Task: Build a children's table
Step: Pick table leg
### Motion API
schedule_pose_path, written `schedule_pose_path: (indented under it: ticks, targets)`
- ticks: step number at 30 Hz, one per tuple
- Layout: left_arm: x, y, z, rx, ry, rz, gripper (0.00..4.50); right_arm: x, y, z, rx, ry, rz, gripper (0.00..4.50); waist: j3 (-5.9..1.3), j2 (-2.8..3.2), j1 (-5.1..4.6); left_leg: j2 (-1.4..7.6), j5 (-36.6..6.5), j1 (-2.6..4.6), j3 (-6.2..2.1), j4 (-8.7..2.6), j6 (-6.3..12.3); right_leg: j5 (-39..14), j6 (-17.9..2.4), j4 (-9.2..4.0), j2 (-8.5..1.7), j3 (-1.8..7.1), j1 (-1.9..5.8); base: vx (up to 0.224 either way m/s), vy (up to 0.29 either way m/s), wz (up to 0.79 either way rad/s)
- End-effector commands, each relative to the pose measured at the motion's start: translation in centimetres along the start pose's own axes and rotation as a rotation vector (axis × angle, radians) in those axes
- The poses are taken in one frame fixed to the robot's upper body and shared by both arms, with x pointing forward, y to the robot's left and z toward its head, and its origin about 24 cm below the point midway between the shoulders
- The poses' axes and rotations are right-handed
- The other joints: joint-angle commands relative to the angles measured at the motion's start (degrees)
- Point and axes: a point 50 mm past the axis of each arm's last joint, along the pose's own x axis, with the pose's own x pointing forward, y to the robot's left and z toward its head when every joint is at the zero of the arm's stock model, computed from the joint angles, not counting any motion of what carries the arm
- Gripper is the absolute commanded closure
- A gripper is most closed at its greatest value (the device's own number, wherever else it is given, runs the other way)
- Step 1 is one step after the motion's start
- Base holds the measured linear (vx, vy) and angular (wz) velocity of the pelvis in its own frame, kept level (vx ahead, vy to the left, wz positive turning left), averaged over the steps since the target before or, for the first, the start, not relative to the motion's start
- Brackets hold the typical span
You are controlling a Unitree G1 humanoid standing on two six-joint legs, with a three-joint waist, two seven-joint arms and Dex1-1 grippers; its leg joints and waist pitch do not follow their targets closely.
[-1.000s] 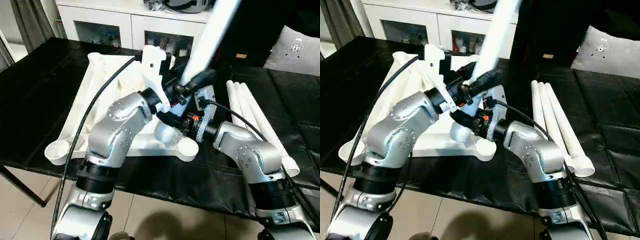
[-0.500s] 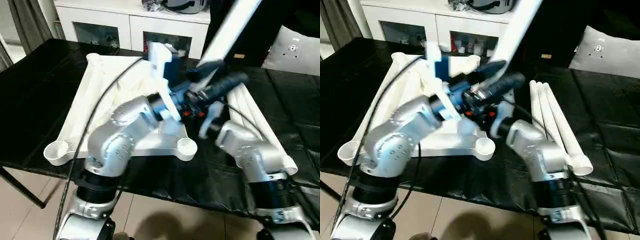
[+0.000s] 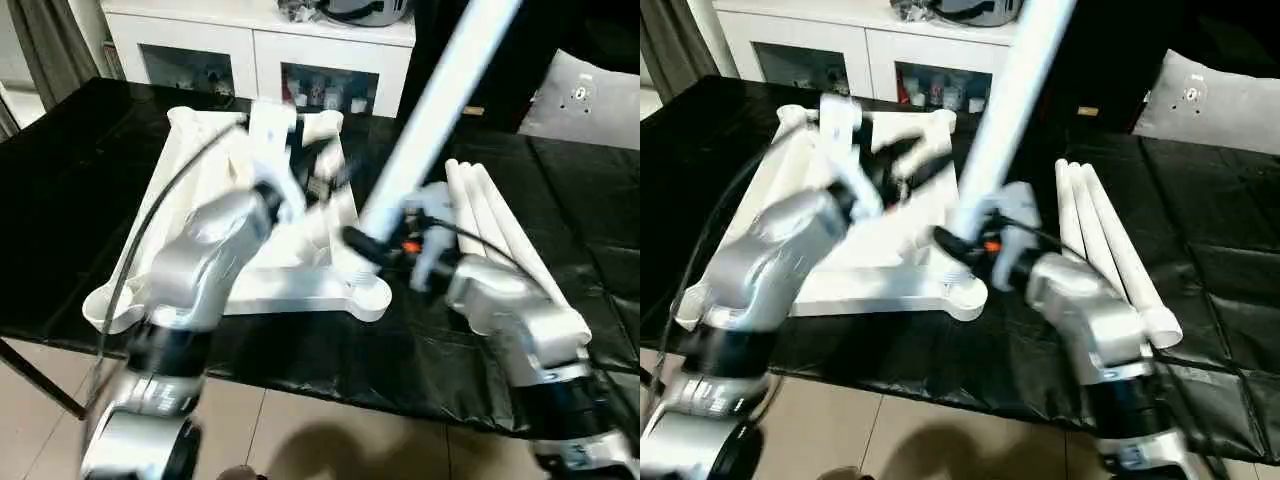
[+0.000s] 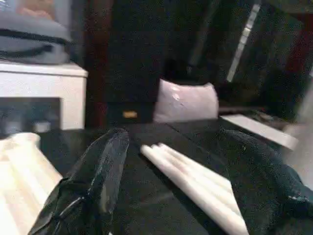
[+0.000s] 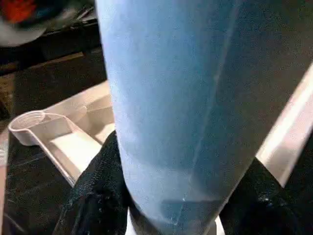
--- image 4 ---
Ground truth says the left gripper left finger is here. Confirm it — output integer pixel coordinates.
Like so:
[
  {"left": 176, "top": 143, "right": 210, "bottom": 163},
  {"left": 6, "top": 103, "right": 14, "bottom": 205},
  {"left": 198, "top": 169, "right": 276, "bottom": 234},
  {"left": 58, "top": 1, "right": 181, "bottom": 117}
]
[{"left": 29, "top": 128, "right": 131, "bottom": 235}]

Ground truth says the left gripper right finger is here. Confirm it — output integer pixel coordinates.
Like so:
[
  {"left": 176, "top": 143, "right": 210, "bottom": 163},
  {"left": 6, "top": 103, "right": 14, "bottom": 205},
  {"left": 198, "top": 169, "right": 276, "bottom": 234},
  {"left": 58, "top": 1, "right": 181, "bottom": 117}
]
[{"left": 217, "top": 129, "right": 313, "bottom": 235}]

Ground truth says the white plastic table top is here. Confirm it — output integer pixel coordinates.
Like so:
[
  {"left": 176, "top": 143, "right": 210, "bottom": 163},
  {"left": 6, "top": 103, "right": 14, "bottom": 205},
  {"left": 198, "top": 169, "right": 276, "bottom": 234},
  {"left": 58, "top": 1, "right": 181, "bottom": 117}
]
[{"left": 0, "top": 132, "right": 65, "bottom": 235}]

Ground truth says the white flat board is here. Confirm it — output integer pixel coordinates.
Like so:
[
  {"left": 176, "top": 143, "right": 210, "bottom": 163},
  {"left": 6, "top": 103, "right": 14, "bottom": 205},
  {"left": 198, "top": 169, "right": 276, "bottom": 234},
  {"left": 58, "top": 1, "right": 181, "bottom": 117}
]
[{"left": 220, "top": 114, "right": 299, "bottom": 150}]

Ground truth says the black work mat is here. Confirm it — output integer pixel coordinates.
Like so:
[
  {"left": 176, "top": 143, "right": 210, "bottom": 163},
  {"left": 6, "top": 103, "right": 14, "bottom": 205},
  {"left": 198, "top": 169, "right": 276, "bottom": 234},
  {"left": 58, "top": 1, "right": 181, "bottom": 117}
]
[{"left": 39, "top": 119, "right": 313, "bottom": 235}]

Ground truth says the small yellow tag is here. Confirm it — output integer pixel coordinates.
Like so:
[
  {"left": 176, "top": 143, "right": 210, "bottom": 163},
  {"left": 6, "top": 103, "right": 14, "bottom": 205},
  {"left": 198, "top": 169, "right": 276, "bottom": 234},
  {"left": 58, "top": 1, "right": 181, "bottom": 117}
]
[{"left": 122, "top": 110, "right": 139, "bottom": 119}]

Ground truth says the white cabinet with glass doors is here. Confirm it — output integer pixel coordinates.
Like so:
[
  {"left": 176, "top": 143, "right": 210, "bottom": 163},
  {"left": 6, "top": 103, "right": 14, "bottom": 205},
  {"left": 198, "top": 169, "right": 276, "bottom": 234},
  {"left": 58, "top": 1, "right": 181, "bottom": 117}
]
[{"left": 0, "top": 61, "right": 89, "bottom": 141}]

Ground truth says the grey pillow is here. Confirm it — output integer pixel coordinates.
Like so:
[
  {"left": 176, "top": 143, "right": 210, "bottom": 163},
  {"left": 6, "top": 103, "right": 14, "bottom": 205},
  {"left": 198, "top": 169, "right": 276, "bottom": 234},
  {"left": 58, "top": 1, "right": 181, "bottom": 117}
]
[{"left": 153, "top": 78, "right": 220, "bottom": 123}]

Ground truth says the grey black bag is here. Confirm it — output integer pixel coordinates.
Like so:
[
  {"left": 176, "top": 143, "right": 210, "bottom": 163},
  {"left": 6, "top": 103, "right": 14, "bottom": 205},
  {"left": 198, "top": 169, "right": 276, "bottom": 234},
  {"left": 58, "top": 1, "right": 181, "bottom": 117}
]
[{"left": 0, "top": 12, "right": 72, "bottom": 65}]

